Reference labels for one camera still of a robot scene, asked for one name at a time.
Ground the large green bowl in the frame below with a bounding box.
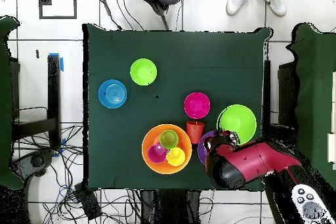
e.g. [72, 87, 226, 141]
[217, 104, 257, 146]

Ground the yellow cup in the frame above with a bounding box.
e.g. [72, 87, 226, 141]
[165, 146, 186, 168]

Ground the green cup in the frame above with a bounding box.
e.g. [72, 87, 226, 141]
[159, 129, 180, 150]

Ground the purple cup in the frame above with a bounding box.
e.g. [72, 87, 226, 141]
[147, 143, 168, 164]

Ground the large orange bowl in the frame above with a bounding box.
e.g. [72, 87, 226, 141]
[141, 123, 193, 175]

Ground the purple bowl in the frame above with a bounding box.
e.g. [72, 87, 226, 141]
[197, 129, 217, 166]

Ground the red-orange cup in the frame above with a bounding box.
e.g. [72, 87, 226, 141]
[186, 120, 205, 145]

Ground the pink bowl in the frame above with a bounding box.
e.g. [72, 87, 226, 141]
[183, 91, 211, 120]

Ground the dark green table cloth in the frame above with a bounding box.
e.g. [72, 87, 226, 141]
[82, 22, 274, 192]

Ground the green cloth covered side table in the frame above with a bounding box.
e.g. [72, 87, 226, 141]
[285, 22, 336, 183]
[0, 15, 25, 190]

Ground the small green bowl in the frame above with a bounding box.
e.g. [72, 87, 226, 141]
[129, 58, 158, 86]

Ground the white box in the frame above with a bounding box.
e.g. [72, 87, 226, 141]
[327, 132, 336, 164]

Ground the blue bowl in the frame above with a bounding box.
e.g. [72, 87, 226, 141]
[98, 79, 128, 110]

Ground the person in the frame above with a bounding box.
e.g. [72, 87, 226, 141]
[225, 0, 287, 18]

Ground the black power strip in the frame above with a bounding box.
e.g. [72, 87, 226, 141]
[73, 183, 102, 221]

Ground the black metal stand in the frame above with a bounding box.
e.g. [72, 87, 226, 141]
[10, 55, 62, 151]

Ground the blue tape strip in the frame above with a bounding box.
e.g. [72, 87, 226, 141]
[49, 52, 64, 73]

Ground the bundle of floor cables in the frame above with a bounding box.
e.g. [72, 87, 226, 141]
[12, 122, 142, 224]

